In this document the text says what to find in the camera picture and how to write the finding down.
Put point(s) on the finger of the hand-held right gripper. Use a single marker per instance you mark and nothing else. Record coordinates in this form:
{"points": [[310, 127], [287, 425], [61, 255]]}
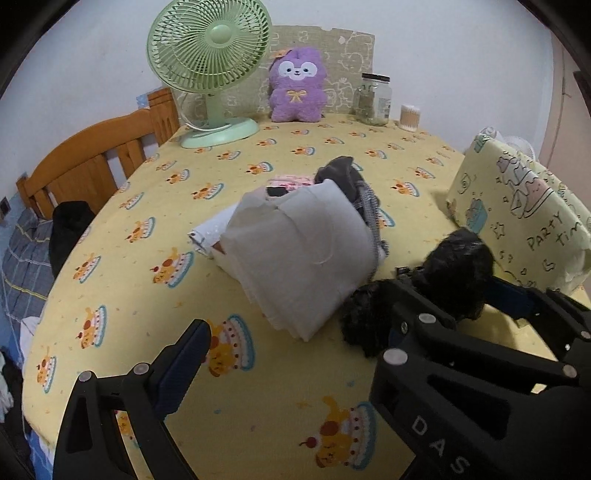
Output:
{"points": [[508, 295], [415, 304]]}

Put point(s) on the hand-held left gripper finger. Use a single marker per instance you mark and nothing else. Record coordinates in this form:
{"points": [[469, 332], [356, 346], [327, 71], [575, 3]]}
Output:
{"points": [[182, 369]]}

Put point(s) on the black fuzzy cloth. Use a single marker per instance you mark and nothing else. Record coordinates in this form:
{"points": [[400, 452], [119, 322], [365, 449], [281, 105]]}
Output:
{"points": [[457, 263]]}

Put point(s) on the pink wipes packet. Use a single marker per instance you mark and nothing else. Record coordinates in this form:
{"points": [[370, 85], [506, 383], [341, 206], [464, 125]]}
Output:
{"points": [[291, 181]]}

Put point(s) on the grey striped cloth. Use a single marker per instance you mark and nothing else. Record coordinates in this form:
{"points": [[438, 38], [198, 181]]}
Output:
{"points": [[369, 207]]}

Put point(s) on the white folded cloth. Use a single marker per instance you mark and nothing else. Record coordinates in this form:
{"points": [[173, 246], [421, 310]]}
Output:
{"points": [[295, 249]]}

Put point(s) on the dark grey cloth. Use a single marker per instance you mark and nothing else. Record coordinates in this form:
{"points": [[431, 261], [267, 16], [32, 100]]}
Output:
{"points": [[339, 175]]}

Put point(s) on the white fan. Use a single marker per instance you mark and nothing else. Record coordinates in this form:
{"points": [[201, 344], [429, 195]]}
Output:
{"points": [[519, 145]]}

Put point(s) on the white garment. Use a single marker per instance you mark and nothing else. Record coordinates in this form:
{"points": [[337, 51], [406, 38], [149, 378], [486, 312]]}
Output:
{"points": [[27, 337]]}

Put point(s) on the cotton swab container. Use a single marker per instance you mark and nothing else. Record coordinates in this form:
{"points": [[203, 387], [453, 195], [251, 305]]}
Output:
{"points": [[410, 117]]}

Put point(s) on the blue plaid bedding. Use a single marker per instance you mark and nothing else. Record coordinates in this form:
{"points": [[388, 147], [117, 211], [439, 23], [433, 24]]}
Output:
{"points": [[23, 267]]}

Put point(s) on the glass jar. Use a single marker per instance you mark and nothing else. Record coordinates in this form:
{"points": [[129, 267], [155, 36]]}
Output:
{"points": [[371, 101]]}

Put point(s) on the purple plush toy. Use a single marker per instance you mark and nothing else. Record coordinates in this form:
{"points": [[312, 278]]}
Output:
{"points": [[298, 97]]}

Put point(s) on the beige printed board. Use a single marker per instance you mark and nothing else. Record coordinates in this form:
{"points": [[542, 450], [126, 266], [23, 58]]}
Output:
{"points": [[341, 55]]}

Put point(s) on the green table fan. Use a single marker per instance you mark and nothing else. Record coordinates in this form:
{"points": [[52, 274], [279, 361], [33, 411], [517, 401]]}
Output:
{"points": [[207, 46]]}

